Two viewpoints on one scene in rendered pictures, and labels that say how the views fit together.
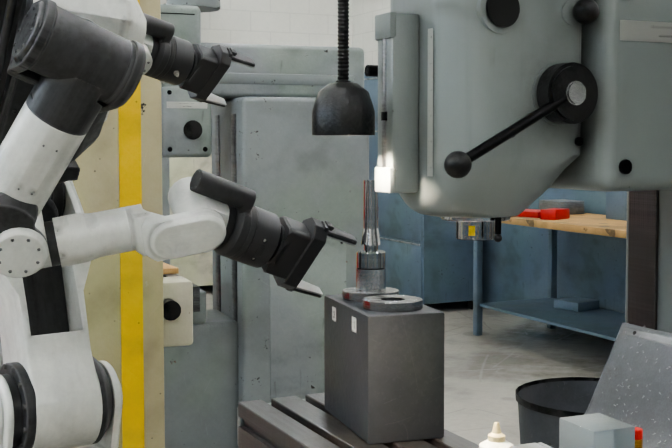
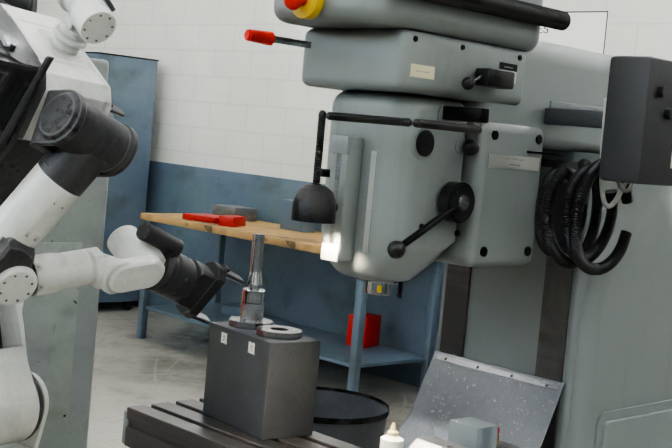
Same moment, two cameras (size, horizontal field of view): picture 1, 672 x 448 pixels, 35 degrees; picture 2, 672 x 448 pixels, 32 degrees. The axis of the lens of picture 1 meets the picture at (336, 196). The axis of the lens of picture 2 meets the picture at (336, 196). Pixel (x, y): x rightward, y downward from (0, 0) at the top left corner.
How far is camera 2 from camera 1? 87 cm
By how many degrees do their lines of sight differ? 20
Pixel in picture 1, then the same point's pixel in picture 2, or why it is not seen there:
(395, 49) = (348, 162)
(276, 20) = not seen: outside the picture
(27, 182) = (34, 231)
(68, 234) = (46, 271)
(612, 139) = (478, 233)
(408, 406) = (291, 411)
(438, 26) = (381, 150)
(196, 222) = (146, 265)
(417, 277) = not seen: hidden behind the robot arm
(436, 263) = not seen: hidden behind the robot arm
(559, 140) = (446, 232)
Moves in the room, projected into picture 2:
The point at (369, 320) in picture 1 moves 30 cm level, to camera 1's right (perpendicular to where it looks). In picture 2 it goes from (271, 346) to (417, 349)
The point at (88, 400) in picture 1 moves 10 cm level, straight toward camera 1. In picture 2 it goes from (30, 404) to (49, 418)
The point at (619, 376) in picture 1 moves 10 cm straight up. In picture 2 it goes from (434, 390) to (439, 341)
